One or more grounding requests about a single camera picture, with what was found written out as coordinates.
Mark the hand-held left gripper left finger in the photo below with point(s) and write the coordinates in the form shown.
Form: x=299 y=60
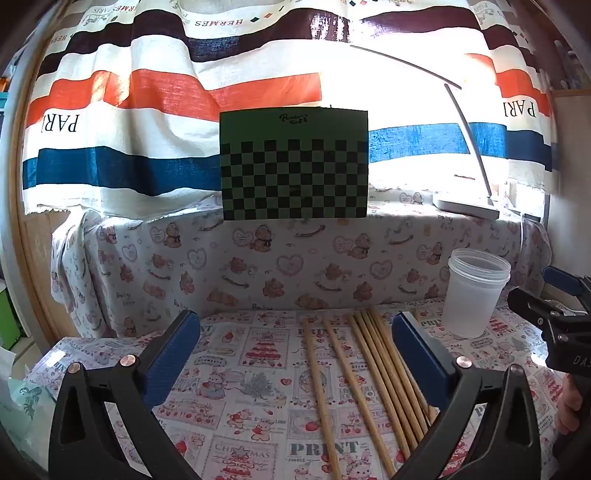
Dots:
x=173 y=355

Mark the row of bamboo chopsticks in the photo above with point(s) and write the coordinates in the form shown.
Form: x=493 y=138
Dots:
x=318 y=392

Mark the white desk lamp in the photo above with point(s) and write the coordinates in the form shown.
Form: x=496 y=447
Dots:
x=466 y=207

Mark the green checkered box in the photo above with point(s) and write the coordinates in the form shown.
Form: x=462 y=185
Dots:
x=295 y=166

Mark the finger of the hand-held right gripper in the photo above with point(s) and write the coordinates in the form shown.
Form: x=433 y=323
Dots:
x=561 y=279
x=535 y=304

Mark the striped curtain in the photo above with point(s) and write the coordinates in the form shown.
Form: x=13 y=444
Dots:
x=138 y=138

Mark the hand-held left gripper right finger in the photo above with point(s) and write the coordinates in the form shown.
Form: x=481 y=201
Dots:
x=422 y=360

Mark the wooden panel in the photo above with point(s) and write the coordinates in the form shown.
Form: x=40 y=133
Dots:
x=34 y=258

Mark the translucent plastic cup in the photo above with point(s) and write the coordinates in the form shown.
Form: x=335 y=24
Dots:
x=471 y=300

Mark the person's right hand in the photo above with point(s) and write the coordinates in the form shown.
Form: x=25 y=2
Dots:
x=569 y=401

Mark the light green plastic bag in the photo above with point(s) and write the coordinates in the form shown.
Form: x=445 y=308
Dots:
x=23 y=397

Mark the printed tablecloth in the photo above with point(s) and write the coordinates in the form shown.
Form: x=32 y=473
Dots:
x=258 y=369

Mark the bear printed cloth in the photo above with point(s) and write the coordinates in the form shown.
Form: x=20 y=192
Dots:
x=231 y=267

